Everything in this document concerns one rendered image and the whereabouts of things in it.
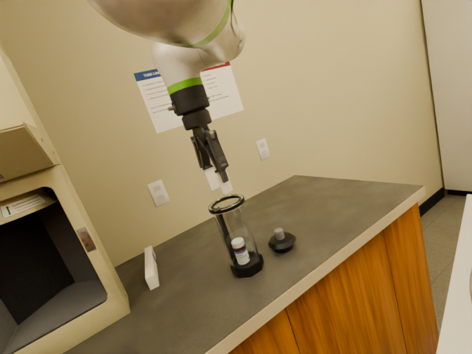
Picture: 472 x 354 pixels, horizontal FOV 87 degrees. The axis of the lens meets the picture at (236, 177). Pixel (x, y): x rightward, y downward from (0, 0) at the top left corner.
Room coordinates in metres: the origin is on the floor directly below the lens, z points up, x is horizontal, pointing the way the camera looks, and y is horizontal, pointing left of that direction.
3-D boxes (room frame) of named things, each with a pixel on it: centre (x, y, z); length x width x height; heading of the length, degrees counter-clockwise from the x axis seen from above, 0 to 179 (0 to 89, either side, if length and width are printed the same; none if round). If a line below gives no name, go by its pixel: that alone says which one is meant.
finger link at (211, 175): (0.72, 0.07, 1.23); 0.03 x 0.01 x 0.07; 115
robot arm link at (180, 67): (0.68, 0.04, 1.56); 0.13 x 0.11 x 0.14; 78
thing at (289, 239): (0.73, -0.08, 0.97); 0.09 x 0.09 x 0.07
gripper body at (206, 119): (0.68, 0.05, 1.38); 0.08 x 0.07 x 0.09; 25
